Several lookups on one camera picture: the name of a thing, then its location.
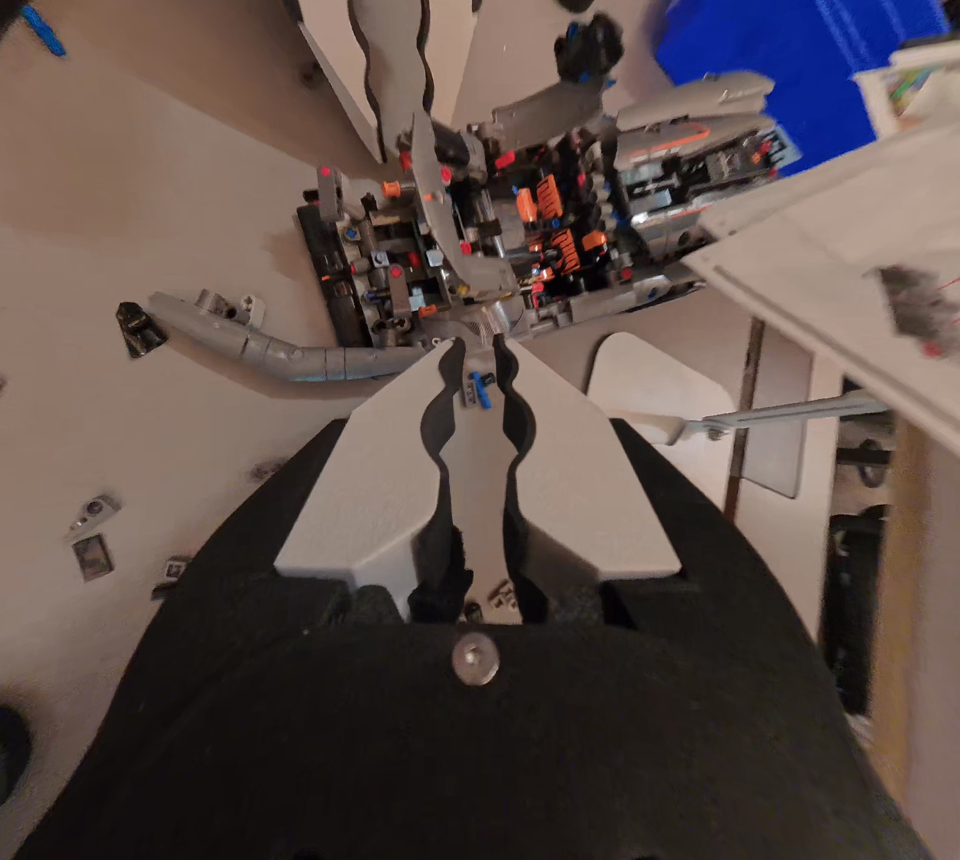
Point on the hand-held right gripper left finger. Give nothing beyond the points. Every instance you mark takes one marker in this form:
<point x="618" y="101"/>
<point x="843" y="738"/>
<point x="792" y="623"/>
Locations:
<point x="352" y="500"/>

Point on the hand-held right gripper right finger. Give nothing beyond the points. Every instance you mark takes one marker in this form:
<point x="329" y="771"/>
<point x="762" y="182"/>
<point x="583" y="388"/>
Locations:
<point x="600" y="500"/>

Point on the grey black lego car model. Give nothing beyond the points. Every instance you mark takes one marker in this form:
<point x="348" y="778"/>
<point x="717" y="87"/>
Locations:
<point x="525" y="214"/>

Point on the dark grey lego liftarm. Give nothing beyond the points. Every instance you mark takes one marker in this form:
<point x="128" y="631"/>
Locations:
<point x="268" y="470"/>

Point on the curved grey lego arch assembly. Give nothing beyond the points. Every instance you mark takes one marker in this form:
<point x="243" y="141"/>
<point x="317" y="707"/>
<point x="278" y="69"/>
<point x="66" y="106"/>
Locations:
<point x="300" y="357"/>

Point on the grey lego connector with hole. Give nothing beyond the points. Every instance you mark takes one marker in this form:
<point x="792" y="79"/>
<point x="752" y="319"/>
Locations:
<point x="94" y="511"/>

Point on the black lego tile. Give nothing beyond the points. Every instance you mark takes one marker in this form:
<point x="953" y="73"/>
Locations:
<point x="94" y="558"/>

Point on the black lego wedge piece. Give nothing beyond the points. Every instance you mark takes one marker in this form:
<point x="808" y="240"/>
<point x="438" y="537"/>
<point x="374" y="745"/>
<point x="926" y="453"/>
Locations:
<point x="141" y="331"/>

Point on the lego instruction booklet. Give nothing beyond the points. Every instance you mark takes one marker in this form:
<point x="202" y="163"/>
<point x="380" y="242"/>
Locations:
<point x="825" y="260"/>

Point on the grey desk leg panel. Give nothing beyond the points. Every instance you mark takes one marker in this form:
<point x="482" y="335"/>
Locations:
<point x="780" y="462"/>

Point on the blue plastic bin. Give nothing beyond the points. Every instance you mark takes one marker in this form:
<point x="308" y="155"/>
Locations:
<point x="787" y="12"/>

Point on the colourful printed leaflet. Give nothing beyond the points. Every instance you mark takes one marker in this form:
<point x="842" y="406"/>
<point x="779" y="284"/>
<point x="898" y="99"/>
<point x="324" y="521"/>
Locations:
<point x="907" y="87"/>

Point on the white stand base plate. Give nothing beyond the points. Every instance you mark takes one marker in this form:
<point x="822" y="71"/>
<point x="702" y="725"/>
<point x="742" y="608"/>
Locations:
<point x="645" y="380"/>

